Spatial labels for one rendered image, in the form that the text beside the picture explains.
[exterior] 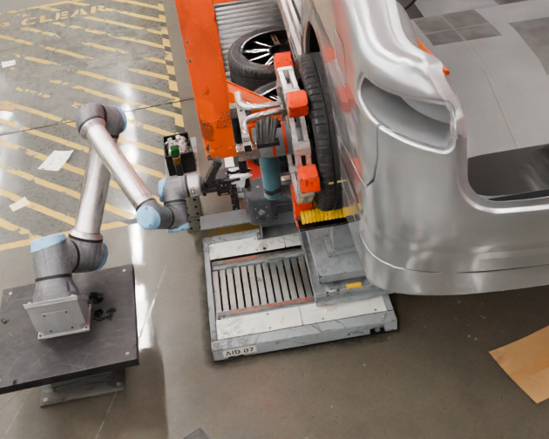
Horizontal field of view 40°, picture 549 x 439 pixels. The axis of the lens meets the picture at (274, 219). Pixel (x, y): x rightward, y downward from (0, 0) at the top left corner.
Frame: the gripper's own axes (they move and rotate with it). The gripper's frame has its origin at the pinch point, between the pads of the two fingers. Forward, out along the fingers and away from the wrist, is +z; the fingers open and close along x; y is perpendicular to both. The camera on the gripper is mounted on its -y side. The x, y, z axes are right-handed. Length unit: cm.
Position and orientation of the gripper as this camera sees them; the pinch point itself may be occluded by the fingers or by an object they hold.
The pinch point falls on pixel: (248, 171)
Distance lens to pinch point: 306.8
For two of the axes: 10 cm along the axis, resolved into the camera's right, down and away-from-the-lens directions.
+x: 1.3, 6.0, -7.9
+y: 1.1, 7.8, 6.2
